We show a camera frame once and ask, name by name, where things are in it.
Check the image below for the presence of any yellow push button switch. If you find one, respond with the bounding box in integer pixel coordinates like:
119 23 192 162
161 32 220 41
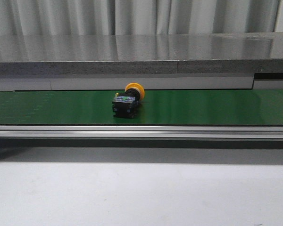
112 82 145 118

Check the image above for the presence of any grey stone counter slab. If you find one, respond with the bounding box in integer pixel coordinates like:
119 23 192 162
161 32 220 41
0 32 283 91

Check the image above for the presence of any green conveyor belt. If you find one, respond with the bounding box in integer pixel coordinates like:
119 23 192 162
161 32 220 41
0 89 283 125

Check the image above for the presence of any white pleated curtain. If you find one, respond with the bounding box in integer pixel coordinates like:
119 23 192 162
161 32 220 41
0 0 280 36

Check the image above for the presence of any aluminium conveyor frame rail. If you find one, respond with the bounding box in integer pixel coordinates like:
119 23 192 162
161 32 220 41
0 125 283 141

